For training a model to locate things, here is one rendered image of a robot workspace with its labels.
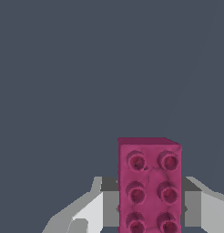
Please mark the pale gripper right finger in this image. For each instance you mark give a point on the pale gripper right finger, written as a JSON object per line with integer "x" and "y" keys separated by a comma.
{"x": 205, "y": 209}

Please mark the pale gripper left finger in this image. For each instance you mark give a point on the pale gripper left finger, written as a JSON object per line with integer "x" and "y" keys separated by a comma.
{"x": 92, "y": 209}

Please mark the magenta studded toy brick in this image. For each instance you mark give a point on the magenta studded toy brick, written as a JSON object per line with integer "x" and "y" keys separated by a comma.
{"x": 150, "y": 182}

